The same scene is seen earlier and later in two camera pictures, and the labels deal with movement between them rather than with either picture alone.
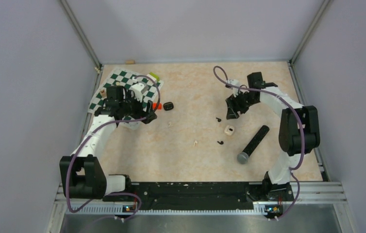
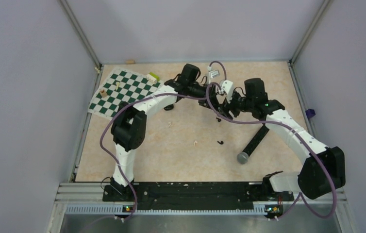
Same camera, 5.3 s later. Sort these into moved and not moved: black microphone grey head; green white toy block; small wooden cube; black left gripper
Moved: black left gripper
Not moved: small wooden cube; black microphone grey head; green white toy block
